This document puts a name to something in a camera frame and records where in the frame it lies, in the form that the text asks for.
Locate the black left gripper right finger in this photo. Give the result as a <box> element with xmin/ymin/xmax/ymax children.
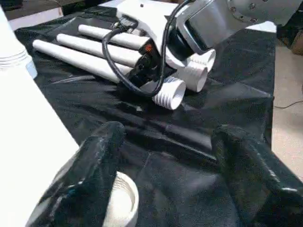
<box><xmin>213</xmin><ymin>125</ymin><xmax>303</xmax><ymax>227</ymax></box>

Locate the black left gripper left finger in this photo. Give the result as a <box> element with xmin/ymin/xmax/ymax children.
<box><xmin>26</xmin><ymin>122</ymin><xmax>126</xmax><ymax>227</ymax></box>

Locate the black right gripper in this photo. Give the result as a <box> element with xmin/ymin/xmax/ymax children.
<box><xmin>129</xmin><ymin>41</ymin><xmax>164</xmax><ymax>89</ymax></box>

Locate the white plastic table top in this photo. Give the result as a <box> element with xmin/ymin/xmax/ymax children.
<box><xmin>0</xmin><ymin>60</ymin><xmax>140</xmax><ymax>227</ymax></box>

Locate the black shiny table mat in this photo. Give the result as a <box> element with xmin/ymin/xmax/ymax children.
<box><xmin>14</xmin><ymin>6</ymin><xmax>303</xmax><ymax>227</ymax></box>

